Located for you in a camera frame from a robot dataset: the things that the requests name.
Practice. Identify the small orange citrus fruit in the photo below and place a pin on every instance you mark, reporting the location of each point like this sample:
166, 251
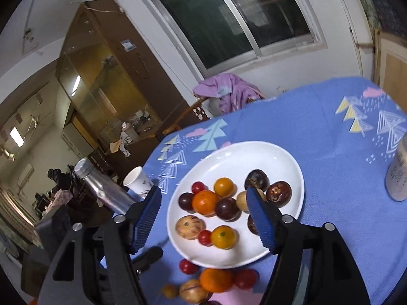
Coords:
224, 186
223, 237
169, 291

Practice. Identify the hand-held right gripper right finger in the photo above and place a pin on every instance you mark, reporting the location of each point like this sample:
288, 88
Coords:
260, 219

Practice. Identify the silver metal bottle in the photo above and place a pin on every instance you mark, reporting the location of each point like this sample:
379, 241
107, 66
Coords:
101, 187

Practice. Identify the large red cherry tomato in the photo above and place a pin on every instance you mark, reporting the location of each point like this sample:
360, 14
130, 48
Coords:
245, 278

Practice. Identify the wooden picture frame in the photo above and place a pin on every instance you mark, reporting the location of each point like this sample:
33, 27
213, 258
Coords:
392, 66

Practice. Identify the water chestnut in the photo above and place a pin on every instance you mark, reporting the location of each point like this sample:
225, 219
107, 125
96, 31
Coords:
279, 193
252, 224
256, 179

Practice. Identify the tan round fruit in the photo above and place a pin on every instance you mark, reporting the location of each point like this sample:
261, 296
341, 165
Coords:
241, 200
192, 290
190, 226

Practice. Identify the paper label on cabinet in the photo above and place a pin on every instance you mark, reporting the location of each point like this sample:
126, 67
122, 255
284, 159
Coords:
128, 45

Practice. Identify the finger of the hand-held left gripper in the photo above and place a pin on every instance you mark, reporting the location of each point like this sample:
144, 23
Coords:
150, 255

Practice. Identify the white wall conduit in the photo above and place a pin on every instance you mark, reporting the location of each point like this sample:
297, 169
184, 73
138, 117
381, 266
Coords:
351, 28

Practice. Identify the white oval plate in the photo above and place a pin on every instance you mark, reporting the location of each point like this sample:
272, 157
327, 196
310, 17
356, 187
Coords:
235, 162

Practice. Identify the blue printed tablecloth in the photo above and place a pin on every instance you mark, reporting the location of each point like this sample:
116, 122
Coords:
334, 165

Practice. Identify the sliding glass window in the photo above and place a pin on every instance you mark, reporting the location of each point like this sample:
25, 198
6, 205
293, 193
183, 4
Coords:
232, 16

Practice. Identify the purple garment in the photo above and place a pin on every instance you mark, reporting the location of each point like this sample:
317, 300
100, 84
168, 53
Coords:
229, 92

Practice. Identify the marble pattern board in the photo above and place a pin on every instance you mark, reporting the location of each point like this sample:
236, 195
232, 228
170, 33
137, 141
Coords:
384, 3

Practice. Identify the wooden glass cabinet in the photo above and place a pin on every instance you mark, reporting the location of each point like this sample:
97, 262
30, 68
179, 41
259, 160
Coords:
111, 79

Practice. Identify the dark purple round fruit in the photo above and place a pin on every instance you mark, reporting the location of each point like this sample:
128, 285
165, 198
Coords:
186, 201
227, 209

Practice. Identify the wooden chair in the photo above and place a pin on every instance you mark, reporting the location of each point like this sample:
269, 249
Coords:
187, 114

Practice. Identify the patterned pink cloth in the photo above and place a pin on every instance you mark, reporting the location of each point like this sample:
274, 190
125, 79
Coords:
61, 197

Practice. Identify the white paper cup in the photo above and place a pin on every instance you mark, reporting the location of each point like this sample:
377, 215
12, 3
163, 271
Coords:
136, 181

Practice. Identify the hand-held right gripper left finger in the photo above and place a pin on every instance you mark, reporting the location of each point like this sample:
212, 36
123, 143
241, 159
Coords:
146, 219

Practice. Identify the tangerine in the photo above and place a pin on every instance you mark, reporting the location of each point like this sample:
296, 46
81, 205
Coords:
205, 202
217, 280

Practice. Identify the beige drink can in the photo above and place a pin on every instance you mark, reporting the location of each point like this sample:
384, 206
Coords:
398, 171

